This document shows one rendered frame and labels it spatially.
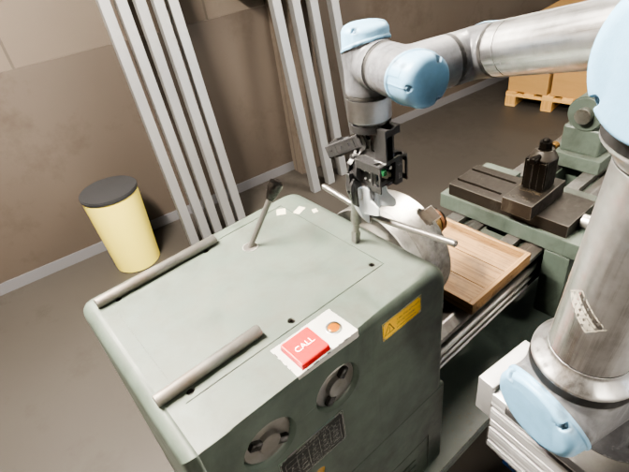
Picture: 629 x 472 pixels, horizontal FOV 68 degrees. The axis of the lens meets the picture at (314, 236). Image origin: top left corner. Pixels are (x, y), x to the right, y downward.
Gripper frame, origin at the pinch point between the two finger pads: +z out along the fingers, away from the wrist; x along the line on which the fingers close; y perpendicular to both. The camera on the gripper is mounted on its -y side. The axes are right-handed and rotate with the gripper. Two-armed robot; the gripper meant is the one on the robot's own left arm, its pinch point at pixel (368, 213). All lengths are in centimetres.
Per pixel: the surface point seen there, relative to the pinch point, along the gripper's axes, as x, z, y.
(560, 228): 71, 39, 9
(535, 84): 365, 111, -151
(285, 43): 138, 24, -214
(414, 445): -3, 63, 14
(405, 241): 12.6, 14.9, -1.6
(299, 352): -28.1, 7.9, 11.2
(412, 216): 18.7, 12.7, -4.7
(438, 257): 19.3, 21.4, 2.8
